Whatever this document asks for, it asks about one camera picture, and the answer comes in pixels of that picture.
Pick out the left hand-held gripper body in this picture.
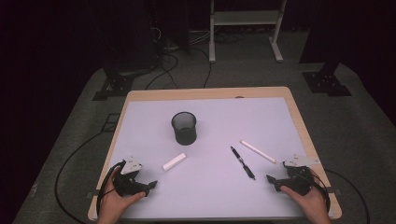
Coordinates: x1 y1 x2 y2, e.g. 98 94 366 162
112 155 150 198

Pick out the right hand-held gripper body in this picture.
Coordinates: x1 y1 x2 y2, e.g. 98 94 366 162
276 154 321 196

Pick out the white paper tube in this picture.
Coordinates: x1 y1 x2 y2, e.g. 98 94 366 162
239 139 277 164

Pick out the short white cylindrical tube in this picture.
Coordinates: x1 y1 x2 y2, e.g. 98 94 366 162
162 152 188 173

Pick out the black pen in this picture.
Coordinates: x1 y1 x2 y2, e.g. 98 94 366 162
230 146 257 181

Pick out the black mesh pen holder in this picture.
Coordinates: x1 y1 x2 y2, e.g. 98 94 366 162
170 111 198 147

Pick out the person's left hand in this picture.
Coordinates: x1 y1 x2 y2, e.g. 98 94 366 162
99 167 147 217

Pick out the person's right hand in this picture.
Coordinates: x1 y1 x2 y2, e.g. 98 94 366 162
279 186 331 219

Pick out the white table sheet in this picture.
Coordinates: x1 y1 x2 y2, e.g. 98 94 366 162
92 96 334 220

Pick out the black stand base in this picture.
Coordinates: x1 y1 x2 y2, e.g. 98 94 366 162
301 61 353 98
92 72 135 102

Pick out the white metal stand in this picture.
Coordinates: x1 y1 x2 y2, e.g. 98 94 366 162
208 0 289 64

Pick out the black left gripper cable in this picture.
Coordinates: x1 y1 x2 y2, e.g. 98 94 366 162
95 160 126 217

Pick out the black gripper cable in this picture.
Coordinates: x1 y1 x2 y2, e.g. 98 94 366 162
95 160 126 217
309 167 332 214

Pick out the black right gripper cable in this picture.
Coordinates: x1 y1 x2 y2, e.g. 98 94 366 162
309 167 332 214

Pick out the black floor cable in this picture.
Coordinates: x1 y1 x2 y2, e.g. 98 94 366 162
323 168 372 224
190 46 214 90
144 51 180 91
54 130 110 224

